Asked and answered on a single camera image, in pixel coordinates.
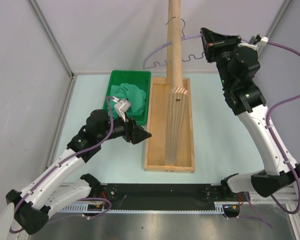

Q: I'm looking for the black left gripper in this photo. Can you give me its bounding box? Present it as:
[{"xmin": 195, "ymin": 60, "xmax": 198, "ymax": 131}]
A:
[{"xmin": 97, "ymin": 110, "xmax": 151, "ymax": 145}]

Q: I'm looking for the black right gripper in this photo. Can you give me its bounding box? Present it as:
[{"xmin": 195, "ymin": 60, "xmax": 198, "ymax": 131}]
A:
[{"xmin": 200, "ymin": 28, "xmax": 242, "ymax": 88}]

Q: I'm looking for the green tank top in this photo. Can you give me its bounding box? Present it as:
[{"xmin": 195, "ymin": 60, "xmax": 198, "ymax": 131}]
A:
[{"xmin": 109, "ymin": 83, "xmax": 147, "ymax": 117}]

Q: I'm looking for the lilac wire hanger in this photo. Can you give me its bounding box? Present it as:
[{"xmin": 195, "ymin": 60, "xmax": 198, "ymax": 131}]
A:
[{"xmin": 142, "ymin": 16, "xmax": 205, "ymax": 70}]

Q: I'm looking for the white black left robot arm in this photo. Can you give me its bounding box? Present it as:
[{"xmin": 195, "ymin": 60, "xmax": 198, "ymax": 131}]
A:
[{"xmin": 5, "ymin": 109, "xmax": 152, "ymax": 235}]

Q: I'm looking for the wooden clothes rack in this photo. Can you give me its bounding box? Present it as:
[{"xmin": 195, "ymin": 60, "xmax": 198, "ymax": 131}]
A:
[{"xmin": 144, "ymin": 0, "xmax": 196, "ymax": 173}]

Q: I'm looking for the green plastic bin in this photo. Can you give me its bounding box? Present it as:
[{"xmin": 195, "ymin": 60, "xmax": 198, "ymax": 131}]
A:
[{"xmin": 105, "ymin": 70, "xmax": 151, "ymax": 126}]

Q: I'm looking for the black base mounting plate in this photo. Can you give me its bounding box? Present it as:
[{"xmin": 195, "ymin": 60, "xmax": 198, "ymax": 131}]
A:
[{"xmin": 100, "ymin": 183, "xmax": 244, "ymax": 202}]

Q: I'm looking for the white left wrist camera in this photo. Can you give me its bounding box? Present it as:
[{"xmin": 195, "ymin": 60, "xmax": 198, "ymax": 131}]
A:
[{"xmin": 112, "ymin": 96, "xmax": 131, "ymax": 122}]

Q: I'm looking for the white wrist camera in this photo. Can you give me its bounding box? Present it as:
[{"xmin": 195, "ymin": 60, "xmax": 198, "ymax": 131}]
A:
[
  {"xmin": 112, "ymin": 96, "xmax": 131, "ymax": 122},
  {"xmin": 248, "ymin": 34, "xmax": 269, "ymax": 50}
]

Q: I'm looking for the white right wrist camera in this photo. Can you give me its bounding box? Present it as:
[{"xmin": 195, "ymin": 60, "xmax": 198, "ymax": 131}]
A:
[{"xmin": 248, "ymin": 34, "xmax": 269, "ymax": 50}]

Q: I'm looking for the white slotted cable duct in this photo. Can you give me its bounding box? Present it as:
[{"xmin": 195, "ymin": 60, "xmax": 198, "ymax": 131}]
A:
[{"xmin": 49, "ymin": 199, "xmax": 240, "ymax": 216}]

